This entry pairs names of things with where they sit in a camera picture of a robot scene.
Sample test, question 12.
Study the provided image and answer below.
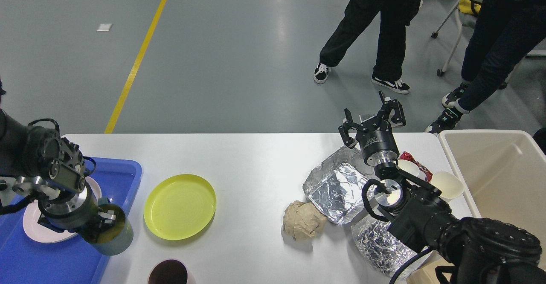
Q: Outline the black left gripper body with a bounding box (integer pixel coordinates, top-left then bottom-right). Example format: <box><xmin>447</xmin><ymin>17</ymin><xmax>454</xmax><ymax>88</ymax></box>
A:
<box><xmin>38</xmin><ymin>182</ymin><xmax>98</xmax><ymax>233</ymax></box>

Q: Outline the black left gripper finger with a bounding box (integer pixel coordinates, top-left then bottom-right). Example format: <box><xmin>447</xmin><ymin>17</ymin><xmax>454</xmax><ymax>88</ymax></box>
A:
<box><xmin>77</xmin><ymin>222</ymin><xmax>105</xmax><ymax>244</ymax></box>
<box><xmin>97</xmin><ymin>197</ymin><xmax>118</xmax><ymax>225</ymax></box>

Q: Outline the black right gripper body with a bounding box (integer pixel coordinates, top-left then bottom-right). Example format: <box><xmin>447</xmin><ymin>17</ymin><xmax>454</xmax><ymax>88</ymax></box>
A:
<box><xmin>357</xmin><ymin>119</ymin><xmax>400</xmax><ymax>167</ymax></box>

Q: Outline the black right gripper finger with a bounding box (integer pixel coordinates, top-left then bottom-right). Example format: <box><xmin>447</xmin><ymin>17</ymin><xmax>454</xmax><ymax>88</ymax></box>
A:
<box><xmin>375</xmin><ymin>90</ymin><xmax>407</xmax><ymax>128</ymax></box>
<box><xmin>339</xmin><ymin>109</ymin><xmax>363</xmax><ymax>150</ymax></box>

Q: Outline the green yellow mug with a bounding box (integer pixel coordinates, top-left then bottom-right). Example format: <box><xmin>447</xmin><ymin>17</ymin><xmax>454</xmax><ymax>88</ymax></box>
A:
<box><xmin>90</xmin><ymin>204</ymin><xmax>134</xmax><ymax>256</ymax></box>

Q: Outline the yellow plate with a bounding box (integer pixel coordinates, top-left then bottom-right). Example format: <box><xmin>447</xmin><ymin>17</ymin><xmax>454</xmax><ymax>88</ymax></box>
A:
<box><xmin>143</xmin><ymin>174</ymin><xmax>217</xmax><ymax>241</ymax></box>

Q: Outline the pink brown cup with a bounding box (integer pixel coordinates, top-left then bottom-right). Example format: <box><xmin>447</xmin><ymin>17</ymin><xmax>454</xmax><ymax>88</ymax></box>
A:
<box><xmin>147</xmin><ymin>259</ymin><xmax>192</xmax><ymax>284</ymax></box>

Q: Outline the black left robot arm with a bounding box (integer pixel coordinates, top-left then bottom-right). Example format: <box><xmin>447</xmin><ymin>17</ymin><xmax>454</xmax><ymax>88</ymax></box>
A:
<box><xmin>1</xmin><ymin>110</ymin><xmax>119</xmax><ymax>244</ymax></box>

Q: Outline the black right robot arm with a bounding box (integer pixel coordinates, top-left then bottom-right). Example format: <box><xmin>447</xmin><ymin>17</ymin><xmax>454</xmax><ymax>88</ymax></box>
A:
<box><xmin>339</xmin><ymin>92</ymin><xmax>546</xmax><ymax>284</ymax></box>

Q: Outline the red snack wrapper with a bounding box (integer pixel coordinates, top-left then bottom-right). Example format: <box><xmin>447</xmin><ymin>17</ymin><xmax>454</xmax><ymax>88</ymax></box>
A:
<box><xmin>398</xmin><ymin>151</ymin><xmax>433</xmax><ymax>183</ymax></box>

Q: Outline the pink plate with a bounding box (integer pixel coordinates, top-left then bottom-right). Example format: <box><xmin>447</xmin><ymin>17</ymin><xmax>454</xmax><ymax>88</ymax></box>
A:
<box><xmin>15</xmin><ymin>177</ymin><xmax>102</xmax><ymax>243</ymax></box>

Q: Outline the white paper cup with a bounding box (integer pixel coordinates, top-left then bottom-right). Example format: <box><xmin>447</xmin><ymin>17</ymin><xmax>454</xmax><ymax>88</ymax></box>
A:
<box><xmin>398</xmin><ymin>159</ymin><xmax>421</xmax><ymax>177</ymax></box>

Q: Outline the aluminium foil tray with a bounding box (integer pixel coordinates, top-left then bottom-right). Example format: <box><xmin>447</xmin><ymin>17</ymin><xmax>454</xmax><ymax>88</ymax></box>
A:
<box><xmin>302</xmin><ymin>146</ymin><xmax>375</xmax><ymax>226</ymax></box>

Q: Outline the blue plastic tray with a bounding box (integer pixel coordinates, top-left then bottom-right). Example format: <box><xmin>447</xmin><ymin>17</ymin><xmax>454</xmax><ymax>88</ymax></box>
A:
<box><xmin>0</xmin><ymin>157</ymin><xmax>142</xmax><ymax>284</ymax></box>

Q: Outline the white paper bowl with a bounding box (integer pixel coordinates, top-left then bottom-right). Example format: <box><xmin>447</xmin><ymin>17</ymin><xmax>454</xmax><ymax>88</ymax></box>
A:
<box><xmin>430</xmin><ymin>171</ymin><xmax>464</xmax><ymax>203</ymax></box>

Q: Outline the crumpled brown paper ball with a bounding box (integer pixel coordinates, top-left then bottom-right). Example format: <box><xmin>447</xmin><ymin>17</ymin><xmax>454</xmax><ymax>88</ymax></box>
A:
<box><xmin>282</xmin><ymin>200</ymin><xmax>327</xmax><ymax>241</ymax></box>

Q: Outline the crumpled aluminium foil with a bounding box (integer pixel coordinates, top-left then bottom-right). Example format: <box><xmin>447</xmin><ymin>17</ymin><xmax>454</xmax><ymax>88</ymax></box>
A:
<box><xmin>351</xmin><ymin>215</ymin><xmax>418</xmax><ymax>278</ymax></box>

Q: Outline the beige plastic bin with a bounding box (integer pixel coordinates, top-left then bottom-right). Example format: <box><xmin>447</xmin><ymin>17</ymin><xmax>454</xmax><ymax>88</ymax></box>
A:
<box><xmin>438</xmin><ymin>129</ymin><xmax>546</xmax><ymax>248</ymax></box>

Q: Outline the grey chair on wheels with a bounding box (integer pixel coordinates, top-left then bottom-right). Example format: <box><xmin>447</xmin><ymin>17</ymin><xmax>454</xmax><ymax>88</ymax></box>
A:
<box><xmin>432</xmin><ymin>0</ymin><xmax>482</xmax><ymax>78</ymax></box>

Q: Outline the person in black trousers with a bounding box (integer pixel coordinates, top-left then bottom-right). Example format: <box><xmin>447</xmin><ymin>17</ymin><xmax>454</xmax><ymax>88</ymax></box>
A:
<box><xmin>314</xmin><ymin>0</ymin><xmax>429</xmax><ymax>95</ymax></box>

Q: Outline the yellow bag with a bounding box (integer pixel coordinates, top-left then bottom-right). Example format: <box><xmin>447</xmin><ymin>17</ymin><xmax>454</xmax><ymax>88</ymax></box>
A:
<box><xmin>457</xmin><ymin>0</ymin><xmax>481</xmax><ymax>17</ymax></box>

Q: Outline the person in dark jeans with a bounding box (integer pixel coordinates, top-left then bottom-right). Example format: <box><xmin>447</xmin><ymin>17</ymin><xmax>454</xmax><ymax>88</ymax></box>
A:
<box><xmin>425</xmin><ymin>0</ymin><xmax>546</xmax><ymax>135</ymax></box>

